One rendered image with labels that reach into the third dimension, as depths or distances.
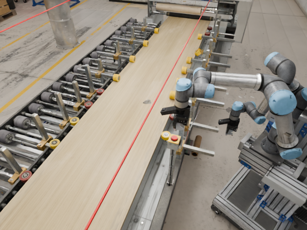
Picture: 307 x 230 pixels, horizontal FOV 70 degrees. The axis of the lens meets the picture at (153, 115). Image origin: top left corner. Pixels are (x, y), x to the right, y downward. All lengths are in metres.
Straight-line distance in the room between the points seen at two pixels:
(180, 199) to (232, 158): 0.89
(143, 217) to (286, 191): 0.99
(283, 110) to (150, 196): 1.15
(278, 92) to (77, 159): 1.40
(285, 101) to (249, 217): 1.39
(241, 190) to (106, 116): 1.53
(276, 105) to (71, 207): 1.32
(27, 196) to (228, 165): 2.14
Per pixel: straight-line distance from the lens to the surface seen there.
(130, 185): 1.59
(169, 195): 1.78
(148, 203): 1.83
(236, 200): 2.44
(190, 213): 2.51
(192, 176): 2.72
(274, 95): 1.24
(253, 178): 2.64
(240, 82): 1.29
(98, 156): 1.76
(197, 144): 2.91
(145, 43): 3.18
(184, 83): 1.11
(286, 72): 1.71
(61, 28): 5.48
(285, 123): 1.38
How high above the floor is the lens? 2.27
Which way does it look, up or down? 42 degrees down
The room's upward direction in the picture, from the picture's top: straight up
